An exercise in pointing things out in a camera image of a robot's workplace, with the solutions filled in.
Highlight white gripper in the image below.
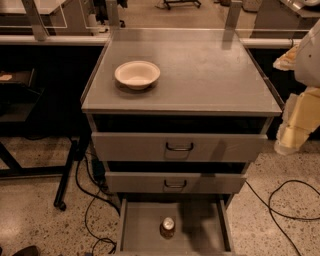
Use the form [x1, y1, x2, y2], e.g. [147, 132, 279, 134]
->
[273, 20, 320, 155]

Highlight grey drawer cabinet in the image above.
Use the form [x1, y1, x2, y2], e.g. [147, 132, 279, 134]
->
[80, 27, 286, 201]

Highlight grey bottom drawer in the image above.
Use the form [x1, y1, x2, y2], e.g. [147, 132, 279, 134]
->
[116, 198, 236, 256]

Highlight grey drawer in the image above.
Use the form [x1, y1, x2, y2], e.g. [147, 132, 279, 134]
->
[92, 132, 267, 162]
[106, 172, 246, 194]
[116, 198, 236, 256]

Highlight grey top drawer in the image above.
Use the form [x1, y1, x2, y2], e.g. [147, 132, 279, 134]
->
[92, 132, 267, 162]

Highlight grey middle drawer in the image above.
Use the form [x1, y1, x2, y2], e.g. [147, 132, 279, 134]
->
[106, 172, 246, 194]

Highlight white paper bowl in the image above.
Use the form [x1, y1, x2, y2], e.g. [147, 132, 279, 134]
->
[114, 61, 161, 90]

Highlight dark shoe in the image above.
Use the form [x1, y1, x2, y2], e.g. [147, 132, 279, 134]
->
[12, 245, 40, 256]

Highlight black floor cable right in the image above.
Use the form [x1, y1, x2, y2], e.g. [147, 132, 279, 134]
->
[245, 179, 320, 256]

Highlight black floor cable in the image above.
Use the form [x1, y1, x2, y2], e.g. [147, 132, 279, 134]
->
[73, 153, 121, 256]
[245, 179, 320, 256]

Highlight black floor cable left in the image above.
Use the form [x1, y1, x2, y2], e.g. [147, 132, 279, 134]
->
[73, 153, 121, 256]

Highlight black table frame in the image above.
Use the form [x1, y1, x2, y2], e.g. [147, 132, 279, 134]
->
[0, 70, 78, 211]

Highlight white horizontal rail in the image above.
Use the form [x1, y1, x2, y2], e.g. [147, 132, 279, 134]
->
[0, 35, 301, 49]

